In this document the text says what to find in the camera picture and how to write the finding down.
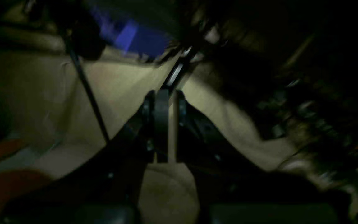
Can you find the blue object background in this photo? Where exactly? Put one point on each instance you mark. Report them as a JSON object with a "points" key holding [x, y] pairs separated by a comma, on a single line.
{"points": [[129, 36]]}

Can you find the red object on floor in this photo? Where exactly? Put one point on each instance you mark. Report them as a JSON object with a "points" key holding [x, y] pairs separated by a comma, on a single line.
{"points": [[18, 176]]}

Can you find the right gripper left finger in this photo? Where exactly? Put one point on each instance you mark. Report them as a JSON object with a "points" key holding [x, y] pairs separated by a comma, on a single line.
{"points": [[106, 188]]}

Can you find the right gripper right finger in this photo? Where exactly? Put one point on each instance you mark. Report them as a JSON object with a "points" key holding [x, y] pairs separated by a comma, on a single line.
{"points": [[232, 189]]}

